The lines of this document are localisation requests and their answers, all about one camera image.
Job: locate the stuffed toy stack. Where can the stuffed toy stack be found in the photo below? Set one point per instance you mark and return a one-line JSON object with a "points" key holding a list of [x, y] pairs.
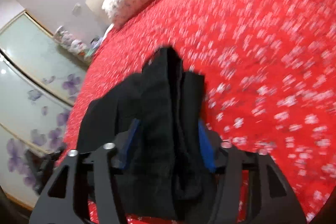
{"points": [[68, 41]]}

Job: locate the white wall switch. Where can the white wall switch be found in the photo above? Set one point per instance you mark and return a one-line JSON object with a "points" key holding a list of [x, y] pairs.
{"points": [[76, 11]]}

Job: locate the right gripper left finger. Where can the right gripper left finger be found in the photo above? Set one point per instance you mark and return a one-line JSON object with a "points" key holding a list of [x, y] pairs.
{"points": [[64, 199]]}

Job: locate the red floral bedspread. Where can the red floral bedspread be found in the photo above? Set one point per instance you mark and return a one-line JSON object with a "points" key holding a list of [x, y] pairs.
{"points": [[269, 67]]}

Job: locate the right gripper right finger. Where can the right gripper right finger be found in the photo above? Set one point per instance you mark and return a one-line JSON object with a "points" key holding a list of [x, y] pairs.
{"points": [[250, 184]]}

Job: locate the floral sliding wardrobe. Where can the floral sliding wardrobe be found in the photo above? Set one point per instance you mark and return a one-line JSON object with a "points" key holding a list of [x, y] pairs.
{"points": [[40, 81]]}

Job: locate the black pants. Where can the black pants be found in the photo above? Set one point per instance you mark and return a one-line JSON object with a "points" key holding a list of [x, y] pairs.
{"points": [[166, 176]]}

